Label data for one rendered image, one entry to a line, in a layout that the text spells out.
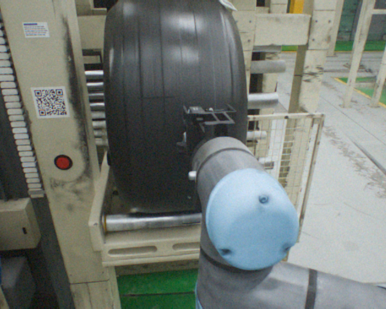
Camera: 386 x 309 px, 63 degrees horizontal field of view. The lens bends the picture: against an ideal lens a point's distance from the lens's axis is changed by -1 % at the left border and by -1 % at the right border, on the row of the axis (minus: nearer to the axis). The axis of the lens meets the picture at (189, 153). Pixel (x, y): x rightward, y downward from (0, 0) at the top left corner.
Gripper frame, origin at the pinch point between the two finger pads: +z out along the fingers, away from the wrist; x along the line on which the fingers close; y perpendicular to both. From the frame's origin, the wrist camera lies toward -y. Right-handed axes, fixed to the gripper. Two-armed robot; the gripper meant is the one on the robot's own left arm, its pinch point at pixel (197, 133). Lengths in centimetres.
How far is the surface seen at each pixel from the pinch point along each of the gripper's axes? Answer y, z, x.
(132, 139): -1.2, 2.1, 12.1
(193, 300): -114, 72, -7
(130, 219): -28.1, 17.4, 15.3
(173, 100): 5.7, 2.6, 4.1
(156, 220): -28.6, 17.1, 8.7
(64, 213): -29, 25, 34
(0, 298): -47, 14, 51
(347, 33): 10, 911, -590
